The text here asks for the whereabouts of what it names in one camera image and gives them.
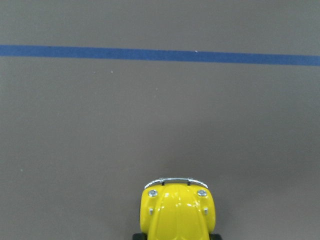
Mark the yellow beetle toy car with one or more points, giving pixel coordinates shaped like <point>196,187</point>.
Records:
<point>177,208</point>

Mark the brown table mat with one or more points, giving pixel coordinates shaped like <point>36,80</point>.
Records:
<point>80,137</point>

